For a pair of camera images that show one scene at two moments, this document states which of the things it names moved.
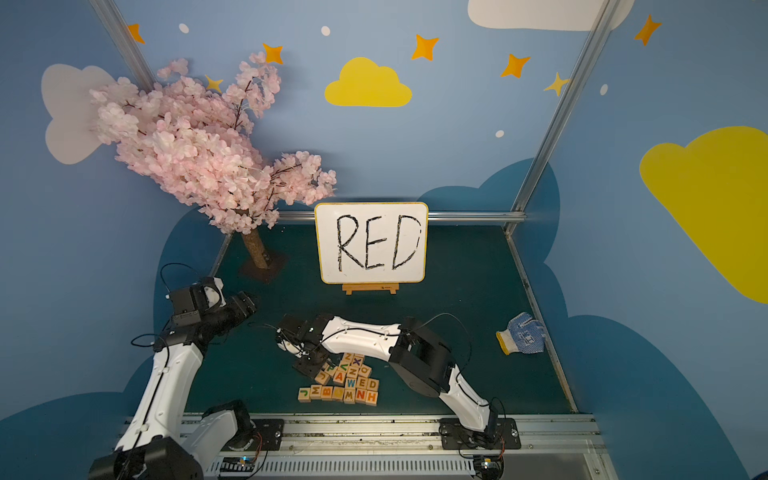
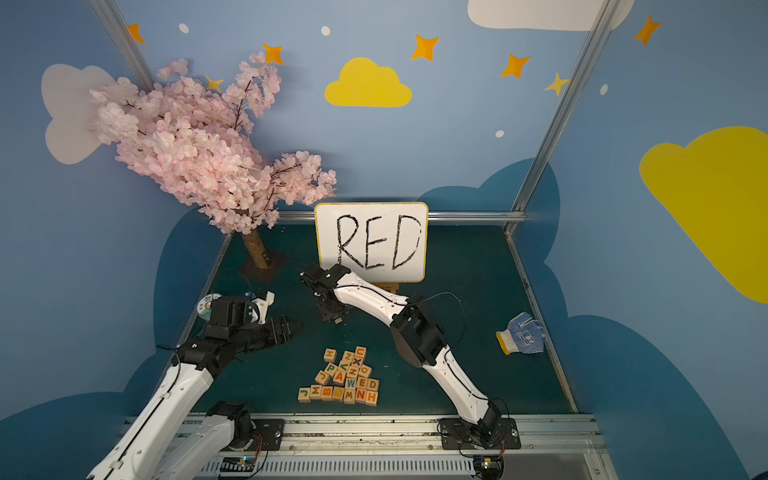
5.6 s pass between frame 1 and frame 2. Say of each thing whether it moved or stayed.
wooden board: stayed
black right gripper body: moved
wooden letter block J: stayed
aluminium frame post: stayed
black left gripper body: moved
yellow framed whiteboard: stayed
